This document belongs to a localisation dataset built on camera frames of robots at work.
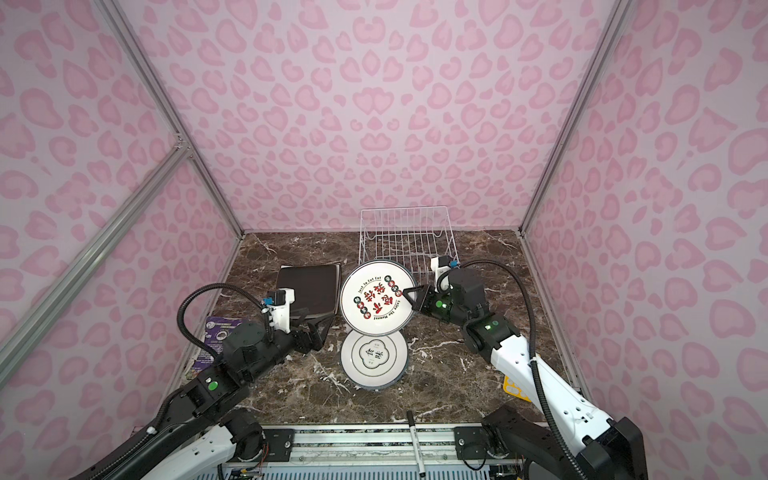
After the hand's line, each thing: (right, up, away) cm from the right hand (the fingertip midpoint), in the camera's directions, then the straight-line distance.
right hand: (403, 291), depth 72 cm
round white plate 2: (-8, -22, +14) cm, 27 cm away
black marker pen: (+3, -37, +1) cm, 37 cm away
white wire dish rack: (+4, +16, +45) cm, 48 cm away
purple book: (-56, -14, +19) cm, 61 cm away
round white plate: (-8, -2, +3) cm, 8 cm away
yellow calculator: (+30, -28, +9) cm, 42 cm away
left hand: (-19, -4, -2) cm, 19 cm away
